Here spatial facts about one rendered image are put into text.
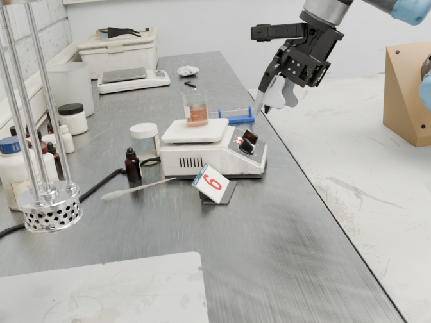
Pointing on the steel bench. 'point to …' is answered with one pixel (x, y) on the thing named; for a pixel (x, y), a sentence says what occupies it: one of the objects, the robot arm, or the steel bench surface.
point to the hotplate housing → (222, 154)
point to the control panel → (242, 143)
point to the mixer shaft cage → (39, 192)
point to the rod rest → (239, 118)
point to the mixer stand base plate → (109, 293)
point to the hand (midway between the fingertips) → (260, 106)
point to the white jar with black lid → (73, 118)
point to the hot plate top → (179, 133)
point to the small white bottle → (67, 140)
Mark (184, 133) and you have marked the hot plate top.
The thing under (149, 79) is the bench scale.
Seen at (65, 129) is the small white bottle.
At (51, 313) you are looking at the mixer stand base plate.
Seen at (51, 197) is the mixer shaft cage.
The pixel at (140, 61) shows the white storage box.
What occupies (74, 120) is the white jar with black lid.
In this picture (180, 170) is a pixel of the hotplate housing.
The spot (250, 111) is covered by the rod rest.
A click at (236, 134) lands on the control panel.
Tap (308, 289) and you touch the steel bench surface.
